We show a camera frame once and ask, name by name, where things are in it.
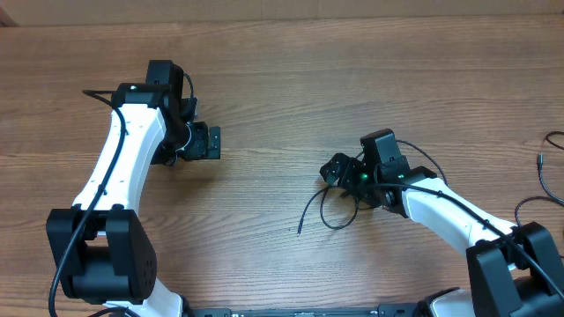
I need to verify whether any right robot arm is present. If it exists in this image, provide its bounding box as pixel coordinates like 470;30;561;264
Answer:
320;129;563;316

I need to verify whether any black usb cable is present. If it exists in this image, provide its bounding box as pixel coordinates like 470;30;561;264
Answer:
296;139;449;238

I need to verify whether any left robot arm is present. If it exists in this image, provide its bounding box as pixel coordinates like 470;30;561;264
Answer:
46;60;221;316

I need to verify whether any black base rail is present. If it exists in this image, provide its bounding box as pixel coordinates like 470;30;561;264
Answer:
189;288;459;317

